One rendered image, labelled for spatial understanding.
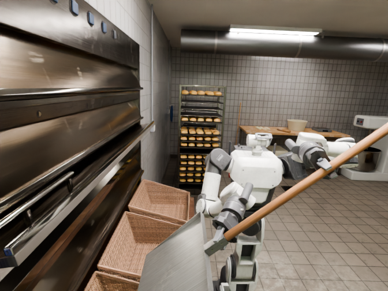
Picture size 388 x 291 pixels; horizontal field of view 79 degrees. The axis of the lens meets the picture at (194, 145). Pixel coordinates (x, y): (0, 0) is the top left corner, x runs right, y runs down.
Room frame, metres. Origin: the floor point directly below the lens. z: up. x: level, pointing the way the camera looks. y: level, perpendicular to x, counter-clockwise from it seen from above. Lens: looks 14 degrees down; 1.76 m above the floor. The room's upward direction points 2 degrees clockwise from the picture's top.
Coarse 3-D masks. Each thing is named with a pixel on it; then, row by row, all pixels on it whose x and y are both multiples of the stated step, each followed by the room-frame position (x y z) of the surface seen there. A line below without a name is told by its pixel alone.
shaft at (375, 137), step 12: (384, 132) 0.76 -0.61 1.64; (360, 144) 0.76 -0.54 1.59; (348, 156) 0.75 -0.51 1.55; (336, 168) 0.75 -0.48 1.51; (312, 180) 0.75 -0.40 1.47; (288, 192) 0.75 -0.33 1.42; (300, 192) 0.75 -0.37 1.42; (276, 204) 0.75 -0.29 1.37; (252, 216) 0.75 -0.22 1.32; (264, 216) 0.74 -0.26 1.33; (240, 228) 0.74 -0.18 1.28; (228, 240) 0.74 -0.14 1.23
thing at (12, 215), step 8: (64, 176) 0.69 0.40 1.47; (56, 184) 0.64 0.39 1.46; (72, 184) 0.71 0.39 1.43; (40, 192) 0.57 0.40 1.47; (48, 192) 0.60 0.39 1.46; (32, 200) 0.53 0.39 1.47; (24, 208) 0.50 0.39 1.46; (8, 216) 0.46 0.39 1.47; (16, 216) 0.47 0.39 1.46; (24, 216) 0.50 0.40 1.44; (0, 224) 0.43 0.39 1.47
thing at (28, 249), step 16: (112, 144) 1.40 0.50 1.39; (96, 160) 1.07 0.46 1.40; (80, 176) 0.85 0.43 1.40; (64, 192) 0.70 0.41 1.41; (80, 192) 0.68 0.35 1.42; (16, 208) 0.62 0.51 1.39; (32, 208) 0.61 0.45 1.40; (48, 208) 0.59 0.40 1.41; (64, 208) 0.58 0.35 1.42; (16, 224) 0.53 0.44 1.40; (48, 224) 0.51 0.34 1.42; (0, 240) 0.46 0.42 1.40; (32, 240) 0.45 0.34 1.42; (0, 256) 0.40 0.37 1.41; (16, 256) 0.40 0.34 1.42
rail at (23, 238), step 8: (144, 128) 1.75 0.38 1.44; (136, 136) 1.47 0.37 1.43; (128, 144) 1.27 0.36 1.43; (120, 152) 1.11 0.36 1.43; (112, 160) 0.99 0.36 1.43; (96, 168) 0.86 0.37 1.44; (104, 168) 0.89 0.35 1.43; (88, 176) 0.77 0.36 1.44; (96, 176) 0.81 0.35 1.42; (80, 184) 0.70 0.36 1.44; (88, 184) 0.74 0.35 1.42; (72, 192) 0.64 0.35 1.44; (64, 200) 0.59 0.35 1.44; (56, 208) 0.55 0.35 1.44; (40, 216) 0.52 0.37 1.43; (48, 216) 0.52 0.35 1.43; (32, 224) 0.48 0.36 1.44; (40, 224) 0.48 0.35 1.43; (24, 232) 0.45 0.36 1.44; (32, 232) 0.46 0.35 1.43; (16, 240) 0.42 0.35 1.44; (24, 240) 0.43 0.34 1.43; (8, 248) 0.40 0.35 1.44; (16, 248) 0.41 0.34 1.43
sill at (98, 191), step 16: (128, 160) 1.79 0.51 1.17; (112, 176) 1.42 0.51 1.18; (96, 192) 1.18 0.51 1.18; (80, 208) 1.00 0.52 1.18; (64, 224) 0.87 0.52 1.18; (48, 240) 0.76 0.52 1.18; (64, 240) 0.81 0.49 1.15; (32, 256) 0.68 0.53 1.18; (48, 256) 0.71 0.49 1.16; (16, 272) 0.61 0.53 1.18; (32, 272) 0.62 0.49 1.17; (0, 288) 0.55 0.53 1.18; (16, 288) 0.55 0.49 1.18
